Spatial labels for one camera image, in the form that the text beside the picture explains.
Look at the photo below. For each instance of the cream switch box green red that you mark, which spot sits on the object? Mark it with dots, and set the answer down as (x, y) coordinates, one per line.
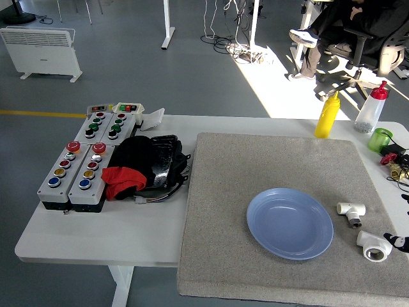
(128, 107)

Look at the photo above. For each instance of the white tee fitting wide opening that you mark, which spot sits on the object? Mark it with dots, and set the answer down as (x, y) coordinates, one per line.
(367, 241)

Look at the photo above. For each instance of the grey small switch box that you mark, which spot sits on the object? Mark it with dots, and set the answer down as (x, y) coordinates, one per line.
(99, 108)

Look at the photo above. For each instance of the five-button control box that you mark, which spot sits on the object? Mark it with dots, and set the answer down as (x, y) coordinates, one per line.
(87, 188)
(59, 179)

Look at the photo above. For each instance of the white plastic holder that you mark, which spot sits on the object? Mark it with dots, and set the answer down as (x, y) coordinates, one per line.
(152, 119)

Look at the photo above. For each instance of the white table leg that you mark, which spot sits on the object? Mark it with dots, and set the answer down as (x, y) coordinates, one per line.
(121, 284)

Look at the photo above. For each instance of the clear squeeze bottle red cap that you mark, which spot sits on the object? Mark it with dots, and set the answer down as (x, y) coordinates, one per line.
(370, 112)

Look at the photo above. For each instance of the white electric heater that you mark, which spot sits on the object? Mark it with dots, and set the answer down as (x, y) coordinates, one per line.
(41, 52)

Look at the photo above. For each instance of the black fan base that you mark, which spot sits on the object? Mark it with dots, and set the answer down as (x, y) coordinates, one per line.
(19, 16)

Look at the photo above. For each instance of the green translucent cup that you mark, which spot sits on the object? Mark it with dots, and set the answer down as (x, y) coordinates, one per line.
(377, 140)

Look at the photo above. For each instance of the grey-brown mat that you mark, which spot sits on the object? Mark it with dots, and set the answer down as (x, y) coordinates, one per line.
(230, 198)

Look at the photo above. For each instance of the white desk leg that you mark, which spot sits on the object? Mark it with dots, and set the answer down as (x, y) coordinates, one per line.
(302, 28)
(254, 25)
(167, 28)

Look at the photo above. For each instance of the blue round plate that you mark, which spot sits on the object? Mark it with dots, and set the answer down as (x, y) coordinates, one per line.
(287, 224)

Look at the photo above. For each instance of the yellow squeeze bottle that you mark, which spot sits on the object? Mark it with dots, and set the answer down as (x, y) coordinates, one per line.
(326, 120)

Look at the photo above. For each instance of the black office chair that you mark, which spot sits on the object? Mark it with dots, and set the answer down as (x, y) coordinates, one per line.
(361, 48)

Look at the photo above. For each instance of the black cloth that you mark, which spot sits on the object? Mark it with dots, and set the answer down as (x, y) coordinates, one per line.
(132, 153)

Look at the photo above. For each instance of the red cloth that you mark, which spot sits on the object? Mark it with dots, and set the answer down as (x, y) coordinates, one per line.
(123, 180)

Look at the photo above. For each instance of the black glossy tray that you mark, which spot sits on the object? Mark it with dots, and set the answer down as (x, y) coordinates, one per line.
(163, 160)

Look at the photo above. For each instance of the black power adapter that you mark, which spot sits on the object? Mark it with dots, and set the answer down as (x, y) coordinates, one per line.
(394, 149)

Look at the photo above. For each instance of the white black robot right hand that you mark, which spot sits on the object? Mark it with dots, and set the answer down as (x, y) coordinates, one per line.
(401, 243)

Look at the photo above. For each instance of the person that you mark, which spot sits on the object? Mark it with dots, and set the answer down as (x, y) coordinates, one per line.
(332, 19)

